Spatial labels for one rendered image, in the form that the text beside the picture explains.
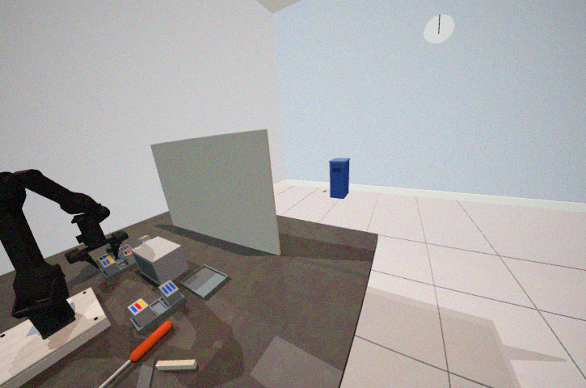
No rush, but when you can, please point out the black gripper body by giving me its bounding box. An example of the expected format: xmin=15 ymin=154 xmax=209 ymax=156
xmin=65 ymin=226 xmax=129 ymax=264

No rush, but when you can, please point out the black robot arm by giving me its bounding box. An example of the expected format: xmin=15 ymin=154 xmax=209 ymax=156
xmin=0 ymin=169 xmax=110 ymax=340

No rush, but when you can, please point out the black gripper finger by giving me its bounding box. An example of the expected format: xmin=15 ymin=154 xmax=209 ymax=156
xmin=110 ymin=242 xmax=122 ymax=259
xmin=80 ymin=255 xmax=99 ymax=268

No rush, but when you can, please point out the cream rectangular bar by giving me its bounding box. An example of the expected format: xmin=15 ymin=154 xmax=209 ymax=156
xmin=156 ymin=359 xmax=197 ymax=370

